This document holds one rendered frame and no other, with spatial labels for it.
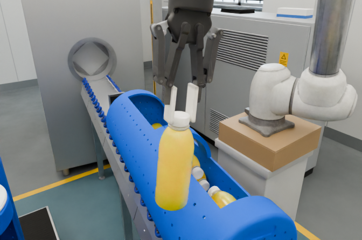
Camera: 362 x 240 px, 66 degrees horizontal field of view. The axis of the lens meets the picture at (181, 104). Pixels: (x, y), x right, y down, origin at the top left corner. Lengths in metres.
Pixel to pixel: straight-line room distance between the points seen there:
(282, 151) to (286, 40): 1.25
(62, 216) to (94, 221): 0.27
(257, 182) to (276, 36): 1.34
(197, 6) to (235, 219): 0.42
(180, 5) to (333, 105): 0.81
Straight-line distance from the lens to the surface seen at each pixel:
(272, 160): 1.16
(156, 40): 0.46
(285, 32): 2.27
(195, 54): 0.50
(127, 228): 1.87
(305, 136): 1.28
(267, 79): 1.17
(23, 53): 5.60
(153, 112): 1.38
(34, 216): 2.40
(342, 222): 2.64
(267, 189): 1.27
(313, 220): 2.56
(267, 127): 1.24
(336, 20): 1.03
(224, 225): 0.63
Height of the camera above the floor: 1.67
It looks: 23 degrees down
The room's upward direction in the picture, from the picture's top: straight up
